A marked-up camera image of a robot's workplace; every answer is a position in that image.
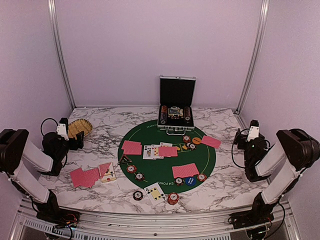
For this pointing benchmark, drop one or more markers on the chip row in case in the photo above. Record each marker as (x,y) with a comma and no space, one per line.
(163,115)
(187,114)

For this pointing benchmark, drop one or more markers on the woven bamboo basket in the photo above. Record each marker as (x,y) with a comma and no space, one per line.
(79,125)

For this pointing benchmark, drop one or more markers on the king of clubs card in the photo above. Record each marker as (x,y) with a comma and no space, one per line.
(147,152)

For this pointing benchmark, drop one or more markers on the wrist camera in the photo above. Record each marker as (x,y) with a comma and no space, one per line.
(62,128)
(254,130)

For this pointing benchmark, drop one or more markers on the playing card box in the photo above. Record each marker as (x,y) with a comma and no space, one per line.
(107,172)

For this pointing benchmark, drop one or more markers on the red playing card deck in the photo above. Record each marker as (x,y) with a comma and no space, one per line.
(86,178)

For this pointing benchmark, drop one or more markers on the black red 100 chip stack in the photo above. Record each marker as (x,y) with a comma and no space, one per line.
(138,195)

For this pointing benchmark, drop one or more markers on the right chip row in case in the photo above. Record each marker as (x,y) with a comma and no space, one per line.
(187,114)

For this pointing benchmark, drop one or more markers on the card deck in case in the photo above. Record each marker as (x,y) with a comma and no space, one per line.
(175,112)

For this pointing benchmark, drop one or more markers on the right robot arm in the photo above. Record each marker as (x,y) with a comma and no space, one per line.
(293,153)

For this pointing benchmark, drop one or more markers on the blue small blind button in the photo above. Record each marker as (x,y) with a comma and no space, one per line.
(190,181)

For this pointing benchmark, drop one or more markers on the front aluminium rail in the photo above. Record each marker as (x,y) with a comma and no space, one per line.
(210,225)

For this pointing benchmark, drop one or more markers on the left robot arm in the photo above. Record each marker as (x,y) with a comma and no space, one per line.
(16,147)

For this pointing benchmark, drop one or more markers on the left aluminium frame post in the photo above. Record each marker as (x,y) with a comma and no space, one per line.
(59,52)

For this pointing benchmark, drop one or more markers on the face-up red suit card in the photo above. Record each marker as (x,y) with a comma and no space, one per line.
(155,151)

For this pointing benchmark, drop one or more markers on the right aluminium frame post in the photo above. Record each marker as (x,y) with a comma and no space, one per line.
(260,33)

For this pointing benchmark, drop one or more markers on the triangular black red dealer button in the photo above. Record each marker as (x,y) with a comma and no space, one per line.
(124,159)

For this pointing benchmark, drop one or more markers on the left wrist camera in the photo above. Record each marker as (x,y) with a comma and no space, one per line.
(62,128)

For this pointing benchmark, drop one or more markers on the round green poker mat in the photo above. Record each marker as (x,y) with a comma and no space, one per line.
(160,170)

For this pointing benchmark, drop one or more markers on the orange big blind button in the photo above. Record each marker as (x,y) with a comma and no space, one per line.
(196,140)

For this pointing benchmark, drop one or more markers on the left chip row in case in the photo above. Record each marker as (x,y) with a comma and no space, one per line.
(163,115)

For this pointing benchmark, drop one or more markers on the face-down red community card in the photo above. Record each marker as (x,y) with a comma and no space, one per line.
(168,151)

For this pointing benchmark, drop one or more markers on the red yellow 5 chip stack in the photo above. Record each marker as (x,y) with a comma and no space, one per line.
(173,198)

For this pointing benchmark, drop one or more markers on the black 100 chips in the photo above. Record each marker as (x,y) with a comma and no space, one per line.
(191,146)
(139,176)
(179,181)

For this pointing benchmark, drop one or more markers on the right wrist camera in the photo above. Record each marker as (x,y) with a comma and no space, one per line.
(254,130)

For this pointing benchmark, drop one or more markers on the aluminium frame post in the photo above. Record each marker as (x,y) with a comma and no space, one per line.
(59,52)
(260,33)

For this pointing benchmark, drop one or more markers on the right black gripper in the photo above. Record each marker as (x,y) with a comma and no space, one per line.
(242,137)

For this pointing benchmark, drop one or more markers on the four of clubs card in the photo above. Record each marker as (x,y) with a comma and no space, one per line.
(155,194)

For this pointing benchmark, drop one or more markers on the aluminium poker chip case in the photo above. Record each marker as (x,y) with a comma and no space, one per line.
(176,91)

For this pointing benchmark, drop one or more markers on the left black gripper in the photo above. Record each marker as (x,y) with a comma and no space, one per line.
(79,141)

